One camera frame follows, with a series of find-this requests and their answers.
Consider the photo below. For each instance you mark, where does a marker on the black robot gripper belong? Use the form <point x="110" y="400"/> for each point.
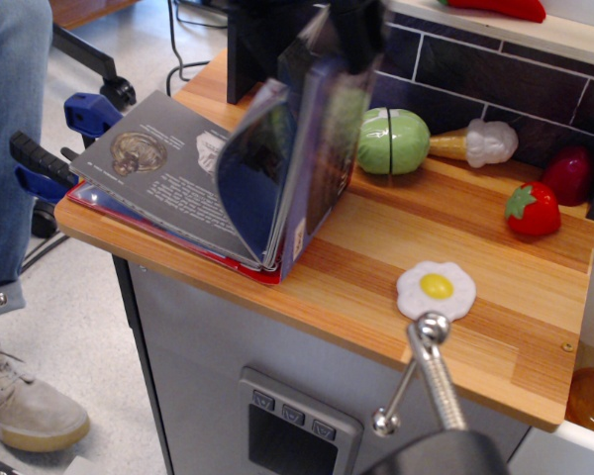
<point x="355" y="32"/>

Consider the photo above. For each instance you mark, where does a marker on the blue Rome picture book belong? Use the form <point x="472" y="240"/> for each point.
<point x="251" y="198"/>

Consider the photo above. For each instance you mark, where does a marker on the green toy cabbage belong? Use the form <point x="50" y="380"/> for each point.
<point x="392" y="142"/>

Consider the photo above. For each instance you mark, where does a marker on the toy ice cream cone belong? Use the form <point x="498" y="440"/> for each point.
<point x="479" y="144"/>

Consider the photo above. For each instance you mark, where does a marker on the red toy chili pepper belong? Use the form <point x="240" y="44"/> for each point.
<point x="530" y="10"/>

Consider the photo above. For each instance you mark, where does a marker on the black office chair base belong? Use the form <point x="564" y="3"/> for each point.
<point x="118" y="90"/>

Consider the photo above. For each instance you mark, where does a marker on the red toy strawberry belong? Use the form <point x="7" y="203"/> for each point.
<point x="533" y="210"/>

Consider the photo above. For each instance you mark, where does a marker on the dark red toy fruit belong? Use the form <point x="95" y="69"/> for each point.
<point x="569" y="175"/>

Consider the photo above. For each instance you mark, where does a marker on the toy fried egg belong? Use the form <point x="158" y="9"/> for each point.
<point x="442" y="288"/>

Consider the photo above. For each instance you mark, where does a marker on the silver metal clamp screw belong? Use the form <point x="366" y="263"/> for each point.
<point x="426" y="335"/>

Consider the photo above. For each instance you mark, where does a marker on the person leg in jeans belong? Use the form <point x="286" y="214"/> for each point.
<point x="25" y="37"/>

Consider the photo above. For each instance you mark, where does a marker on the blue bar clamp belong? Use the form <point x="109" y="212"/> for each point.
<point x="46" y="176"/>

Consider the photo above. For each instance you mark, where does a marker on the grey toy oven panel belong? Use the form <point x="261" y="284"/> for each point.
<point x="286" y="431"/>

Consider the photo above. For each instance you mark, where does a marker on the beige suede shoe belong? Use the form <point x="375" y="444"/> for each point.
<point x="34" y="416"/>

